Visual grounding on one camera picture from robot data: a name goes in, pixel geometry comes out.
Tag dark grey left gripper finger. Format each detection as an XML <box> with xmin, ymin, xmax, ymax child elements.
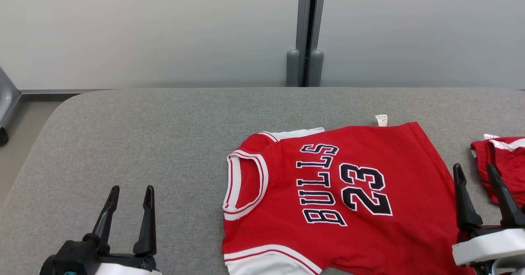
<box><xmin>132</xmin><ymin>186</ymin><xmax>157</xmax><ymax>256</ymax></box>
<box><xmin>91</xmin><ymin>186</ymin><xmax>120</xmax><ymax>249</ymax></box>

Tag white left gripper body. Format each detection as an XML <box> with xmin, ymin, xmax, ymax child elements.
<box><xmin>94</xmin><ymin>252</ymin><xmax>162</xmax><ymax>275</ymax></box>

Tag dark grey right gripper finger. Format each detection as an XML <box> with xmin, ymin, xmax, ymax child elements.
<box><xmin>487</xmin><ymin>164</ymin><xmax>525</xmax><ymax>227</ymax></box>
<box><xmin>453</xmin><ymin>163</ymin><xmax>484</xmax><ymax>228</ymax></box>

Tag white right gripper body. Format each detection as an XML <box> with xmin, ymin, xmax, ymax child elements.
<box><xmin>452</xmin><ymin>224</ymin><xmax>525</xmax><ymax>267</ymax></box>

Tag red shorts with white stripe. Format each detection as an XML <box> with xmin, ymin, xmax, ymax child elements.
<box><xmin>470</xmin><ymin>134</ymin><xmax>525</xmax><ymax>208</ymax></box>

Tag red Bulls 23 jersey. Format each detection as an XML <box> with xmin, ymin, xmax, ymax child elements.
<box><xmin>222</xmin><ymin>115</ymin><xmax>476</xmax><ymax>275</ymax></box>

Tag grey metal stand leg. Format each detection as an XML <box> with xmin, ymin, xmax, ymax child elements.
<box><xmin>0</xmin><ymin>68</ymin><xmax>22</xmax><ymax>128</ymax></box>

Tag grey cylindrical post bumper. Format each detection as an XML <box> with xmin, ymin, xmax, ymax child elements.
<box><xmin>286</xmin><ymin>49</ymin><xmax>301</xmax><ymax>87</ymax></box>
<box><xmin>308</xmin><ymin>50</ymin><xmax>324</xmax><ymax>87</ymax></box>

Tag grey partition post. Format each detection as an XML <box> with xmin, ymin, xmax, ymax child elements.
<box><xmin>296</xmin><ymin>0</ymin><xmax>327</xmax><ymax>87</ymax></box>

